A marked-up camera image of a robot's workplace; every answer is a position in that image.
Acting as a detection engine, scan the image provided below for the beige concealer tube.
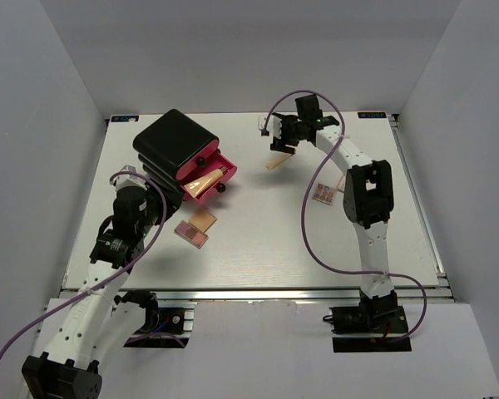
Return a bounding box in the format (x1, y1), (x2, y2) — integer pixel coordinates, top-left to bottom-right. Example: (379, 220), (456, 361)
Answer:
(266, 153), (293, 170)

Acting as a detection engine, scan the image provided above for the beige foundation tube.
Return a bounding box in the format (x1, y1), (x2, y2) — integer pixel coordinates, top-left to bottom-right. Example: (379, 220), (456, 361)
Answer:
(184, 166), (227, 198)

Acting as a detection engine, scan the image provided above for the black pink drawer organizer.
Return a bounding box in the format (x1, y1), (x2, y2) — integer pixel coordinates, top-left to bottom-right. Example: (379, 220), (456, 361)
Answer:
(132, 109), (220, 195)

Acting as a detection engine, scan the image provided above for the pink drawer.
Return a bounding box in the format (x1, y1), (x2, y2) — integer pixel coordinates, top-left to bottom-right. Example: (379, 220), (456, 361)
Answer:
(180, 151), (237, 204)

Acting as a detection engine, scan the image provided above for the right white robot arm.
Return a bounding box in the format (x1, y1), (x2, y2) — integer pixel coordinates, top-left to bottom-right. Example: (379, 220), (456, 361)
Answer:
(261, 90), (398, 332)

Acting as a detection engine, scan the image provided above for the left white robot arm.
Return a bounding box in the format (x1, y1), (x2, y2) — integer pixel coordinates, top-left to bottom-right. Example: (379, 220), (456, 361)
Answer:
(22, 175), (183, 398)

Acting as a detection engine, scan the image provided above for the pink eyeshadow palette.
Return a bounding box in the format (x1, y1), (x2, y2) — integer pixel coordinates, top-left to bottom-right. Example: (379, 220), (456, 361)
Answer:
(174, 221), (208, 249)

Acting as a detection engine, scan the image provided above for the multi-colour blush palette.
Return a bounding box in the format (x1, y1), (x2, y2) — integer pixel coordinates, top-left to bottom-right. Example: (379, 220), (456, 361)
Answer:
(312, 183), (338, 205)

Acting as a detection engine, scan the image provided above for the right XDOF logo sticker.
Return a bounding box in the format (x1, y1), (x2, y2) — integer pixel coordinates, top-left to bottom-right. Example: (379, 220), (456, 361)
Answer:
(357, 111), (387, 119)

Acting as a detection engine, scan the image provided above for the xdof logo sticker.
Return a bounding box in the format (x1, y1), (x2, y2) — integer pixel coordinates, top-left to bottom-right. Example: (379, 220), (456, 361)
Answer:
(110, 115), (139, 123)
(357, 111), (387, 119)

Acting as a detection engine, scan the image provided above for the left XDOF logo sticker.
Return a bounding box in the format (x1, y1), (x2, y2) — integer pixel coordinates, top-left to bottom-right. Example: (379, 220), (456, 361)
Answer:
(110, 115), (139, 123)

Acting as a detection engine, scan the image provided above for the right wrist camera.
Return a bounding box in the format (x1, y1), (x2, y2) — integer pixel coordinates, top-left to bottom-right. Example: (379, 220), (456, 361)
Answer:
(258, 115), (281, 138)

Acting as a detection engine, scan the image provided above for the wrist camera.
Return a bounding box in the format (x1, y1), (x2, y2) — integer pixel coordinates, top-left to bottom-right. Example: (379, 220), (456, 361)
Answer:
(110, 165), (141, 191)
(258, 115), (281, 138)

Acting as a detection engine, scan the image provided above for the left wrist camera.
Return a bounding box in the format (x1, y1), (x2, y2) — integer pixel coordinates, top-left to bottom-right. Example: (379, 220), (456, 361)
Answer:
(110, 165), (141, 191)

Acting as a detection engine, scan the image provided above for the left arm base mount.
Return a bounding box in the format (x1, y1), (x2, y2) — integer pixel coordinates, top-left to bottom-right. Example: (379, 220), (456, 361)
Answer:
(111, 290), (193, 348)

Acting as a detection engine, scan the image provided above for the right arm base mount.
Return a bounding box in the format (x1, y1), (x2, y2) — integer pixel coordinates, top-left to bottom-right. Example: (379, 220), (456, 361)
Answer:
(322, 306), (412, 353)

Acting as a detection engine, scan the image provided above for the aluminium table frame rail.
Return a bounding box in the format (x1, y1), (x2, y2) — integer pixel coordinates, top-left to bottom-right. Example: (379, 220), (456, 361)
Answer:
(388, 114), (455, 303)

